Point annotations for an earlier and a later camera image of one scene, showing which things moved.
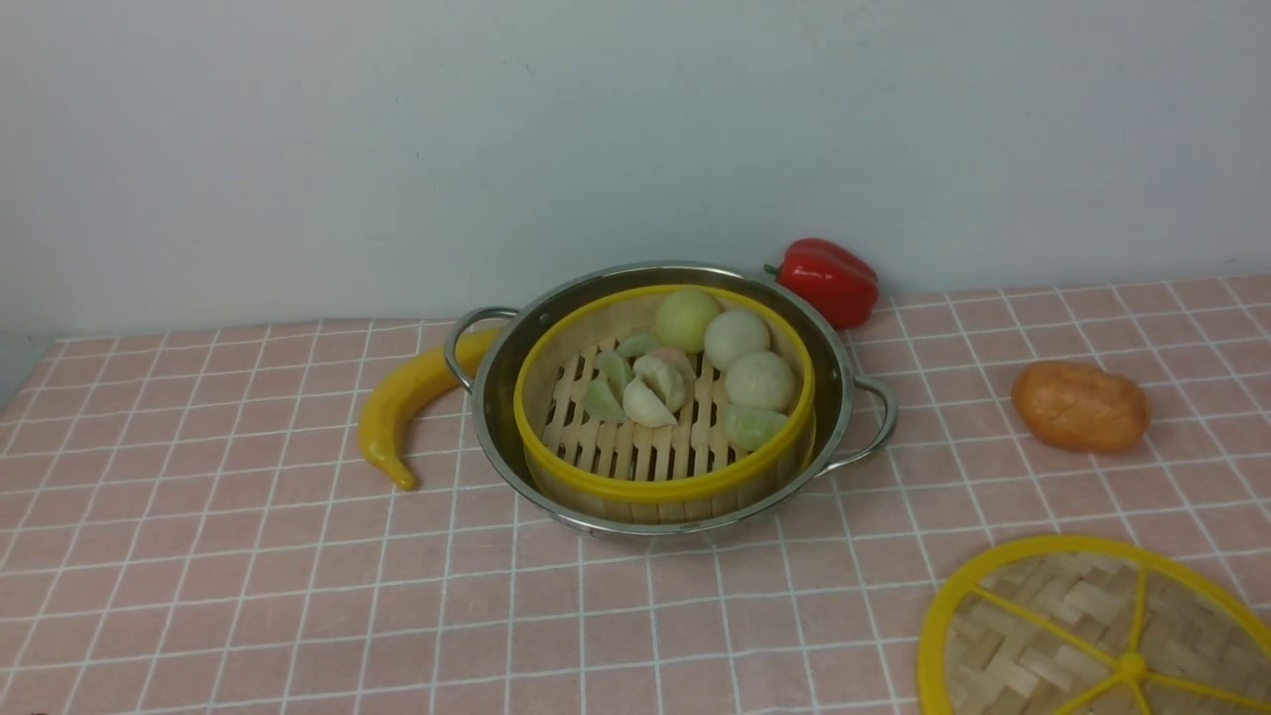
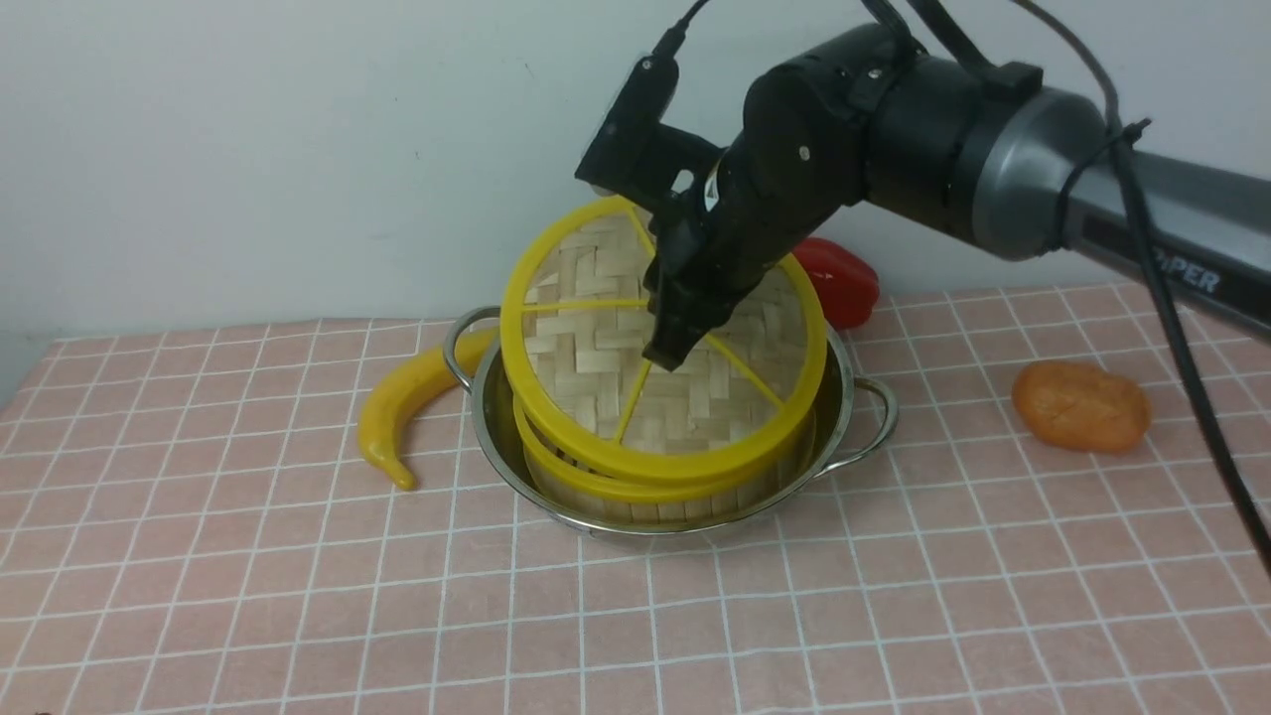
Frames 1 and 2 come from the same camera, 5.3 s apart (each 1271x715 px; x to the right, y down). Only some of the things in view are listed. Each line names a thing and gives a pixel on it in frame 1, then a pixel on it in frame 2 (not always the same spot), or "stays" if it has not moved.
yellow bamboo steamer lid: (1073, 626) → (576, 320)
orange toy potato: (1078, 407) stays
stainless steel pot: (487, 347) stays
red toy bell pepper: (843, 287) stays
